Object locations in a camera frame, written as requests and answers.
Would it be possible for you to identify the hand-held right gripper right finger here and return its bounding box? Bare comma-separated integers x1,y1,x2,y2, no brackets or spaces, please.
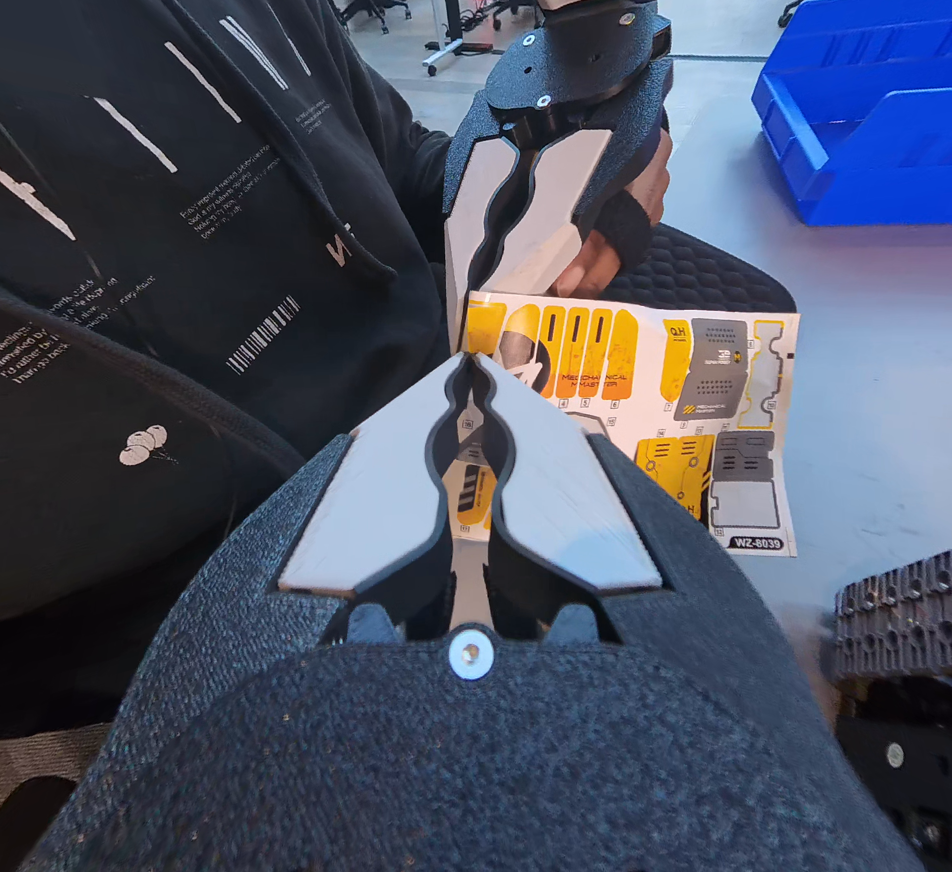
474,353,664,641

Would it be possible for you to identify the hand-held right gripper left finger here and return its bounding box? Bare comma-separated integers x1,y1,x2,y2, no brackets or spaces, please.
277,353,473,641

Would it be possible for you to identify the yellow brick toy robot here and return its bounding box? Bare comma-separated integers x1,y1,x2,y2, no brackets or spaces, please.
822,551,952,866

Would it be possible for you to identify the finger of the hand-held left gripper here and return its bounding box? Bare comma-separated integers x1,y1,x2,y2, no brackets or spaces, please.
444,136,522,354
470,128,614,295

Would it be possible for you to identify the grey desk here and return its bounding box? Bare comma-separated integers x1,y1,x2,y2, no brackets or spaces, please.
654,56,952,665

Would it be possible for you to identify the blue plastic storage bin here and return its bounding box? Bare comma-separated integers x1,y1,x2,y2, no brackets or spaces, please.
751,0,952,228

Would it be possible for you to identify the printed sticker sheet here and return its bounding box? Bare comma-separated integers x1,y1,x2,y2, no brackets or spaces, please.
452,290,802,558

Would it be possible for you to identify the person's left hand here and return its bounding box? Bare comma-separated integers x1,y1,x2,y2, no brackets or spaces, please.
554,130,675,299

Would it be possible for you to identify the person's black printed hoodie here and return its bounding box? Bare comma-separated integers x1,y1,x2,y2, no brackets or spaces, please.
0,0,455,739

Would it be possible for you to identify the person's left forearm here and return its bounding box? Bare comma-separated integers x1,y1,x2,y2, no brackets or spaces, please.
387,91,453,271

